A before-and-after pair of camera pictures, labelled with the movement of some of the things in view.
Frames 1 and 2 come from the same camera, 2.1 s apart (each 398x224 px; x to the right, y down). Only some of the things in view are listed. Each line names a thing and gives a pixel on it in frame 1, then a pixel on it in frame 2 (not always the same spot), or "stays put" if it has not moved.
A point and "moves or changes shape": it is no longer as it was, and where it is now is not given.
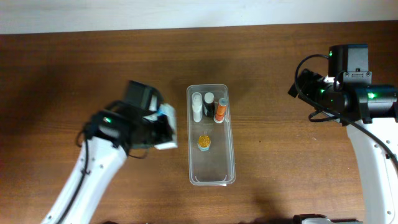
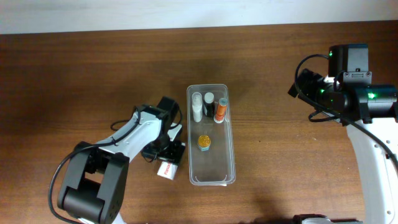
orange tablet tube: (221, 111) stays put
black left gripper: (163, 132) → (174, 154)
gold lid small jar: (203, 142) stays put
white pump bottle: (196, 104) stays put
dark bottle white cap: (209, 106) stays put
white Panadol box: (170, 112) moves or changes shape
